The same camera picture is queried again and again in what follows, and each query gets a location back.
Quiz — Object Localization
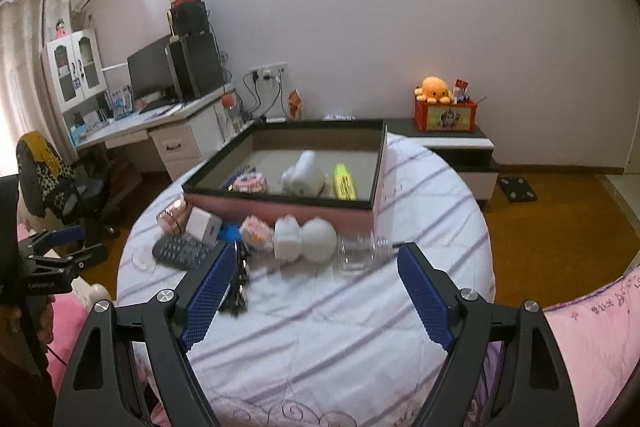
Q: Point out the black hair clip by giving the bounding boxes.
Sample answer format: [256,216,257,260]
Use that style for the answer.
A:
[220,242,250,317]

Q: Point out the white astronaut figurine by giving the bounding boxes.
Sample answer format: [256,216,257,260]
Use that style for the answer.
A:
[273,216,337,263]

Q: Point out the clear glass bottle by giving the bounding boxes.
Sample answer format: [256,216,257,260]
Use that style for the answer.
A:
[336,232,398,277]

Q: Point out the black remote control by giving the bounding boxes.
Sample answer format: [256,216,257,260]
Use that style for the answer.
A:
[152,235,213,271]

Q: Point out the blue flat object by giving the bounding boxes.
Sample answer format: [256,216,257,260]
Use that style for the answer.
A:
[217,222,242,243]

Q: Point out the office chair with leopard cloth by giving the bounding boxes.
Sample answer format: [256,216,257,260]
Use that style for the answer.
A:
[15,131,119,241]

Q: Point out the white cube box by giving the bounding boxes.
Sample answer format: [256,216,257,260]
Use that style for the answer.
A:
[186,207,222,246]

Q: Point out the pink white block toy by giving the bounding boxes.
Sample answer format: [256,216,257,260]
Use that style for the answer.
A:
[240,216,273,253]

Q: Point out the rose gold cup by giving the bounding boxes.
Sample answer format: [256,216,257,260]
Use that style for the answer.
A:
[156,198,191,235]

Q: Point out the pink quilt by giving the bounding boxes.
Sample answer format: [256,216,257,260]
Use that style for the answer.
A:
[544,269,639,426]

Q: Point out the pink toy in box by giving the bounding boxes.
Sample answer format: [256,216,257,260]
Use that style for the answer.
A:
[231,171,268,194]

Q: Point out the white desk with drawers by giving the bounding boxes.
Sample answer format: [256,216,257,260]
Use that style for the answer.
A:
[76,84,238,180]

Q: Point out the yellow highlighter pen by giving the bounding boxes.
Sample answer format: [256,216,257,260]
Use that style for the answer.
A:
[333,164,358,200]

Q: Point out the pink black storage box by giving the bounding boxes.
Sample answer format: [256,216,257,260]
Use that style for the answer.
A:
[182,119,387,234]

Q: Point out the white glass door cabinet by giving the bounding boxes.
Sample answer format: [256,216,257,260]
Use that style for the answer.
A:
[41,29,107,113]

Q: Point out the black computer monitor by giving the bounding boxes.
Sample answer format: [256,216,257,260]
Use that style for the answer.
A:
[127,36,177,101]

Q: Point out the black floor scale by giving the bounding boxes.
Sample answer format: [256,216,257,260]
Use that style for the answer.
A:
[498,176,537,204]

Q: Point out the black computer tower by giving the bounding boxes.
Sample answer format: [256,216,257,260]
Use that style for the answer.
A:
[165,32,226,102]

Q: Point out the beige curtain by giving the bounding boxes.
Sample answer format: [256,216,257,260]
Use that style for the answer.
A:
[1,0,74,174]

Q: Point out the black box on tower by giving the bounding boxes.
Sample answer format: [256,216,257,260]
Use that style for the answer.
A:
[167,0,209,37]

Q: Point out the black white nightstand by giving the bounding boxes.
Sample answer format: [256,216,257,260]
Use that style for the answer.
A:
[386,118,499,208]

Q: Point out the red picture box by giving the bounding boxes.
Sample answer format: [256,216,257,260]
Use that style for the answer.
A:
[414,101,477,132]

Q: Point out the orange octopus plush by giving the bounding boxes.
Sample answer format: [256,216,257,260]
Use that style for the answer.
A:
[414,76,451,104]

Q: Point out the white wall power strip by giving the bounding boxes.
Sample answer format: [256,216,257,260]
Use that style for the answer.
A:
[250,62,288,79]

